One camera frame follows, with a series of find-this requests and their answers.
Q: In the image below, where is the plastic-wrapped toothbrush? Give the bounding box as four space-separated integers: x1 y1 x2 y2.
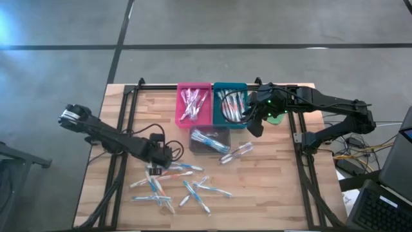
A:
218 147 254 165

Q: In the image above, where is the white paper sheet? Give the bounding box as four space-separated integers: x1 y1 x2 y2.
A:
341 189 362 212

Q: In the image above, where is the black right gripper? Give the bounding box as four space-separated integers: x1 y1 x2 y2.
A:
241 82 290 138

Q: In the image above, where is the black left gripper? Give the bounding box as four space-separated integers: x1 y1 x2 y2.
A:
141 133 174 175

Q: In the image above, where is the black keyboard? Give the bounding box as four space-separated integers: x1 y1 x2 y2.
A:
346 179 412 232

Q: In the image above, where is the black desk bar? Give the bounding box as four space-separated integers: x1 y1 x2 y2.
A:
338 169 380 193

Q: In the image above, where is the yellow cable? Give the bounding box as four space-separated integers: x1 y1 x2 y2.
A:
333 141 395 162

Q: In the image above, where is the blue plastic bin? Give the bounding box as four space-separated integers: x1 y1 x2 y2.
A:
212 82 249 130

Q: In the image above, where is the clear smoky plastic bin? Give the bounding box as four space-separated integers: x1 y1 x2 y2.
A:
189 126 231 155

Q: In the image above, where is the black floor stand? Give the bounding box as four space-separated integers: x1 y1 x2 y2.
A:
0 140 53 232

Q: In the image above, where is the black power strip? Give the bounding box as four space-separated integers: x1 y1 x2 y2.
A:
334 157 359 176

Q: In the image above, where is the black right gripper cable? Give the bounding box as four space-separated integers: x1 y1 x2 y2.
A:
220 89 260 126

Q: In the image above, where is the white cable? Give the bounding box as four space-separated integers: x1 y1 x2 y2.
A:
375 121 403 130

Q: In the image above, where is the red plastic bin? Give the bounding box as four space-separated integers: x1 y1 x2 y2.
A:
175 82 213 130

